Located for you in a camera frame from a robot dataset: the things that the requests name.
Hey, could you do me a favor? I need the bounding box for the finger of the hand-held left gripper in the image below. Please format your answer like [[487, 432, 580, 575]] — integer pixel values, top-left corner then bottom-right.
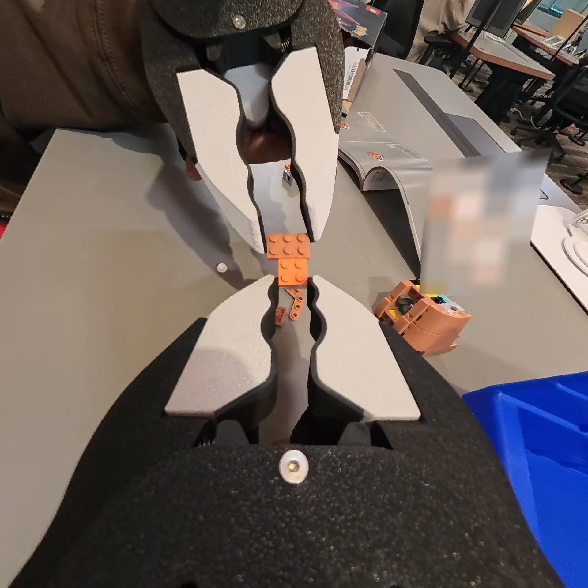
[[270, 45, 343, 243], [176, 68, 268, 254]]

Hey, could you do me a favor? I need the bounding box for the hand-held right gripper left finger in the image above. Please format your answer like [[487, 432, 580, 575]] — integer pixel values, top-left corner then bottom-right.
[[164, 275, 279, 430]]

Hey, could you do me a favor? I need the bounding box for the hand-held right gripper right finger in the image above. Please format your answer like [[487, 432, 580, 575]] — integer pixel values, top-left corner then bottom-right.
[[307, 275, 422, 430]]

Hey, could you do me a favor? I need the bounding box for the orange square brick plate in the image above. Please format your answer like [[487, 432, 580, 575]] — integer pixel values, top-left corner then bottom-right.
[[278, 258, 309, 288]]

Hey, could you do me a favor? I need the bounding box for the wide brown brick plate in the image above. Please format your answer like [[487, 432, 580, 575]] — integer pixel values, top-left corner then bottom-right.
[[266, 233, 312, 261]]

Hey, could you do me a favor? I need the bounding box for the blue plastic bin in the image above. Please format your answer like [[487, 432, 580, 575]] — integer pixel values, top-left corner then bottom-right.
[[462, 372, 588, 588]]

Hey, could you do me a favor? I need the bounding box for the person's left forearm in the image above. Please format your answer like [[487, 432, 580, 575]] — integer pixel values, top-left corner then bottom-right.
[[0, 0, 184, 134]]

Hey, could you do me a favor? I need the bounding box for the grey desk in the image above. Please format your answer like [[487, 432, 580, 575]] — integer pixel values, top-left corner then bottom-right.
[[0, 53, 588, 579]]

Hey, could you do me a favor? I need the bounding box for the long office desk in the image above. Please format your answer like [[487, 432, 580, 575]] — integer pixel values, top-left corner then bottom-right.
[[452, 28, 556, 95]]

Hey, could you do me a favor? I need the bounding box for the person's left hand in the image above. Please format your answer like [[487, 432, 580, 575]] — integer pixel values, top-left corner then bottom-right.
[[184, 123, 296, 182]]

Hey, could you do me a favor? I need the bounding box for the cardboard box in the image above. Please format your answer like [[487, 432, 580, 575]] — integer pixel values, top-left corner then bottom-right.
[[328, 0, 389, 104]]

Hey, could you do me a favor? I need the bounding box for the brown yellow brick assembly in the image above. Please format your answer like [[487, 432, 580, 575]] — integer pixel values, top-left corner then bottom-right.
[[373, 280, 473, 358]]

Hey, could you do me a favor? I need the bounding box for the grey instruction booklet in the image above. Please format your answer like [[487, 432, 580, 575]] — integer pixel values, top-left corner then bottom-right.
[[337, 110, 460, 267]]

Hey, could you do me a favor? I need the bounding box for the person's brown jacket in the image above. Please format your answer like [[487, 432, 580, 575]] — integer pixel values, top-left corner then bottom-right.
[[0, 115, 56, 217]]

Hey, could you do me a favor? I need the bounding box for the white tablet stand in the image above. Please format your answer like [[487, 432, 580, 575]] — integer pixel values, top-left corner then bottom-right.
[[530, 204, 588, 315]]

